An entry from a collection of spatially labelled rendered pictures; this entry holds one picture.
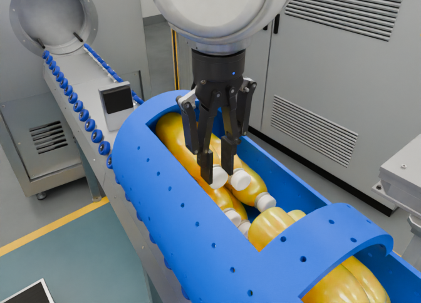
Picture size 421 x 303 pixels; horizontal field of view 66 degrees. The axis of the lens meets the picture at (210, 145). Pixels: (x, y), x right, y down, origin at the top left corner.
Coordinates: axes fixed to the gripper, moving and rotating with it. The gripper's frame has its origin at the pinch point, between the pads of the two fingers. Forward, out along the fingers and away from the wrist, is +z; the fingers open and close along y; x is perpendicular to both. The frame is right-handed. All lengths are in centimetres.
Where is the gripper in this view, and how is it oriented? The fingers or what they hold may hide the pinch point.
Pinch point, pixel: (217, 161)
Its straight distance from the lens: 56.8
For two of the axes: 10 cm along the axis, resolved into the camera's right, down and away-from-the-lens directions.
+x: 5.4, 4.9, -6.8
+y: -8.4, 3.2, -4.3
